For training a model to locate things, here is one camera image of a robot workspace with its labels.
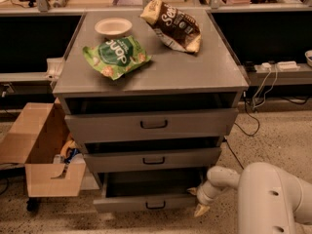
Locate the white bowl on shelf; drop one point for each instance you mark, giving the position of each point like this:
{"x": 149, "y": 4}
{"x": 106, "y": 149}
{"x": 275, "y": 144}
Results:
{"x": 308, "y": 56}

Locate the open cardboard box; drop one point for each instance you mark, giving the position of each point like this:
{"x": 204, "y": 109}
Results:
{"x": 35, "y": 138}

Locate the green snack bag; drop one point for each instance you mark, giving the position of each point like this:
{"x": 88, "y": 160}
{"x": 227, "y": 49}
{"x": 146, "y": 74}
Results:
{"x": 117, "y": 57}

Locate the grey middle drawer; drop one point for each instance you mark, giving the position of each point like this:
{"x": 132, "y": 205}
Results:
{"x": 152, "y": 160}

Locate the white power adapter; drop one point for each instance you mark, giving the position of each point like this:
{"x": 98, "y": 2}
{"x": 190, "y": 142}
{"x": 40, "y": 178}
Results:
{"x": 266, "y": 66}

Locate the grey bottom drawer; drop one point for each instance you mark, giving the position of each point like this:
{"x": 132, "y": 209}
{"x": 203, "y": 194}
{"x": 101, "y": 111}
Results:
{"x": 148, "y": 190}

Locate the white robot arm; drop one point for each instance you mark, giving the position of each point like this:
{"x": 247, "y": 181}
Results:
{"x": 270, "y": 200}

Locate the white power strip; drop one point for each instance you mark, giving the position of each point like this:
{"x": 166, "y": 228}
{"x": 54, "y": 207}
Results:
{"x": 287, "y": 65}

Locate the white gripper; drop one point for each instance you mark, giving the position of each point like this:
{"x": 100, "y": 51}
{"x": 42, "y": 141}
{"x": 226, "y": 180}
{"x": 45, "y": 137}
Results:
{"x": 202, "y": 196}

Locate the grey drawer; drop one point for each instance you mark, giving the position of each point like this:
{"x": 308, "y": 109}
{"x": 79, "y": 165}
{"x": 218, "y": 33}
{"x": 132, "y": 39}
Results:
{"x": 148, "y": 190}
{"x": 152, "y": 160}
{"x": 116, "y": 127}

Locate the grey top drawer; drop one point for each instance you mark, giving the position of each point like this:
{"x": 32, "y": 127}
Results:
{"x": 116, "y": 127}

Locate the grey drawer cabinet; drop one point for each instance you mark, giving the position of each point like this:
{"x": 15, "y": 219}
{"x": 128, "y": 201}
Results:
{"x": 171, "y": 81}

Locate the white paper bowl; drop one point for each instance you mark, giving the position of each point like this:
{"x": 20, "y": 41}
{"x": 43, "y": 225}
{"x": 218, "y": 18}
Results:
{"x": 113, "y": 27}

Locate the black caster wheel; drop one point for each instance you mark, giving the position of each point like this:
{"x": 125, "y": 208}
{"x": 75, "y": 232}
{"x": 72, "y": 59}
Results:
{"x": 32, "y": 205}

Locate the brown seeds snack bag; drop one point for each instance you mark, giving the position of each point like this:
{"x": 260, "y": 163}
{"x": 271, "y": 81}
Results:
{"x": 176, "y": 29}

